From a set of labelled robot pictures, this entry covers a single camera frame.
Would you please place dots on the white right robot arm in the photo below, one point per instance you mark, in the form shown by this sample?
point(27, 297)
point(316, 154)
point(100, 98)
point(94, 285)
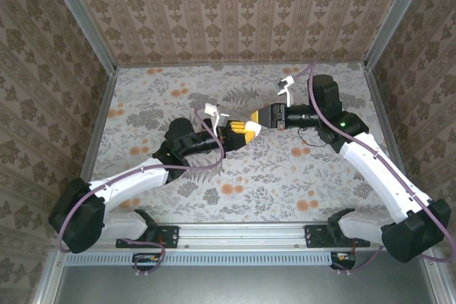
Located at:
point(377, 172)

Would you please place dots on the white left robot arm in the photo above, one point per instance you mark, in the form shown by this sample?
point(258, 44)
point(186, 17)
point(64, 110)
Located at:
point(121, 186)

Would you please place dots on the floral patterned table cover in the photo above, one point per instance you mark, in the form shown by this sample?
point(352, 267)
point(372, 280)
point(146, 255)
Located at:
point(270, 183)

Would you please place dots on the small controller board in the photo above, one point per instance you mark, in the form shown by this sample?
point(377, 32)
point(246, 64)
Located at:
point(343, 259)
point(147, 259)

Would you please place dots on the grey metal panel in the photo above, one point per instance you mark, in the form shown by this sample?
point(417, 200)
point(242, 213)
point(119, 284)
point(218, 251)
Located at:
point(249, 284)

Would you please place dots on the aluminium side rail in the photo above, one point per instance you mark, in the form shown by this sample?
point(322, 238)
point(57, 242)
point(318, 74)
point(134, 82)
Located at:
point(388, 122)
point(96, 133)

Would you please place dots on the long aluminium base rail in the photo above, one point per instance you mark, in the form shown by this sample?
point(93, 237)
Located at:
point(242, 236)

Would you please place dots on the aluminium frame post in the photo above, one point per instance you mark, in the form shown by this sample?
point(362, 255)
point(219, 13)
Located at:
point(395, 15)
point(80, 15)

